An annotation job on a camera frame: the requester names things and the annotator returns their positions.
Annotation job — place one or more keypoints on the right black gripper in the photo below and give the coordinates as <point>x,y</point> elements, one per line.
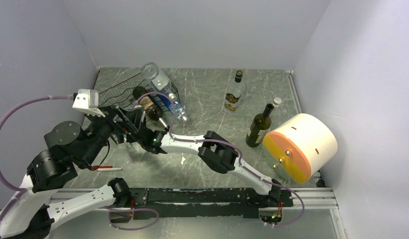
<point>129,139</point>

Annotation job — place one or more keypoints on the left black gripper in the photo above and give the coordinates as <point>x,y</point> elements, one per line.
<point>133,116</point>

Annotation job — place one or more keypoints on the brown label wine bottle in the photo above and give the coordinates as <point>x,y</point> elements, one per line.
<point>151,108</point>

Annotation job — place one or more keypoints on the black wire wine rack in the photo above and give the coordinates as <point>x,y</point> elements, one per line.
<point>116,84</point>

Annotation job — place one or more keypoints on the blue square bottle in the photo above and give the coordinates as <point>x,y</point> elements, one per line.
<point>176,108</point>

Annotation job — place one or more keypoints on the round clear silver-cap bottle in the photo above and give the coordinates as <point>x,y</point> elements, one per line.
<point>158,80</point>

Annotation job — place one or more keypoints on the clear gold label bottle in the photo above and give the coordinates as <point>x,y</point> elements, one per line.
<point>234,92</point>

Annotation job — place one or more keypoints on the dark green wine bottle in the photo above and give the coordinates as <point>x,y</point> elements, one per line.
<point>259,127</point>

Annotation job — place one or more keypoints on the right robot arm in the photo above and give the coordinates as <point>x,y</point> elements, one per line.
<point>217,153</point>

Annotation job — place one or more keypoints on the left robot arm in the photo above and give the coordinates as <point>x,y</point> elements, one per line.
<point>29,215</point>

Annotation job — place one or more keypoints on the small clear capped bottle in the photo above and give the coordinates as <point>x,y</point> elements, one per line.
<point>277,102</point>

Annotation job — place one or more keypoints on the red white pen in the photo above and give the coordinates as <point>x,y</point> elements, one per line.
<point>106,169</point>

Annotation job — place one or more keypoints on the white orange cylinder container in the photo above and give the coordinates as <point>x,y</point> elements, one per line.
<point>299,147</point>

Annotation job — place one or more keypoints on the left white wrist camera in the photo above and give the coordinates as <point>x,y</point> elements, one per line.
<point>87,102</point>

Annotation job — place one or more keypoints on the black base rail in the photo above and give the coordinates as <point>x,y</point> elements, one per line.
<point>202,202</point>

